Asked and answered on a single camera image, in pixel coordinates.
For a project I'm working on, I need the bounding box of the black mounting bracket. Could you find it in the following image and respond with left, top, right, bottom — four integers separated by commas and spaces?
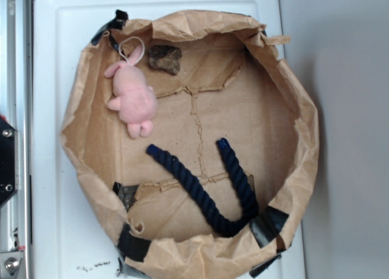
0, 115, 18, 208

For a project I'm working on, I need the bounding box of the dark blue twisted rope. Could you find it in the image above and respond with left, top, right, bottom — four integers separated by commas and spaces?
145, 137, 260, 238

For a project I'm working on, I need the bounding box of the brown paper bag container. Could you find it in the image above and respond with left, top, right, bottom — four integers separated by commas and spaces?
60, 10, 319, 278

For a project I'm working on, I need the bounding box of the aluminium frame rail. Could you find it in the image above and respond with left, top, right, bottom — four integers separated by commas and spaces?
1, 0, 33, 278

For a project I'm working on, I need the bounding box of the pink plush bunny toy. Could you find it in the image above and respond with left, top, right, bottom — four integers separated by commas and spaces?
104, 36, 157, 139

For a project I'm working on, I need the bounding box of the brown rock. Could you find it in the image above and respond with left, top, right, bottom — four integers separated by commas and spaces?
148, 45, 182, 75

